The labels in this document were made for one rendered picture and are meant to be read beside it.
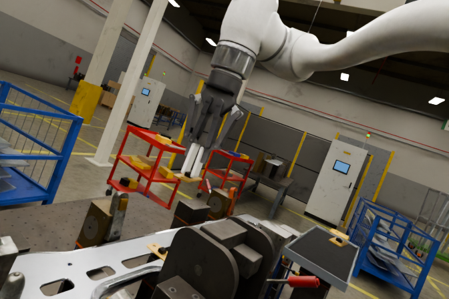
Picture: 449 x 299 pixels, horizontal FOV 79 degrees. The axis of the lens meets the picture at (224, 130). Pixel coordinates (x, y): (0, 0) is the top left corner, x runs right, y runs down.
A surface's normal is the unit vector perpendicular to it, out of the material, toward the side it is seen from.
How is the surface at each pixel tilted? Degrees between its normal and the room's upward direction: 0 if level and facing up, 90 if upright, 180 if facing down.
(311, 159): 90
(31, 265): 0
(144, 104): 90
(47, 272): 0
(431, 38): 145
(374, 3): 90
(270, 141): 90
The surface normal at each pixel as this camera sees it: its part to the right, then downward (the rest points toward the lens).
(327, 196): -0.36, -0.11
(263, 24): 0.65, 0.27
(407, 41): -0.74, 0.67
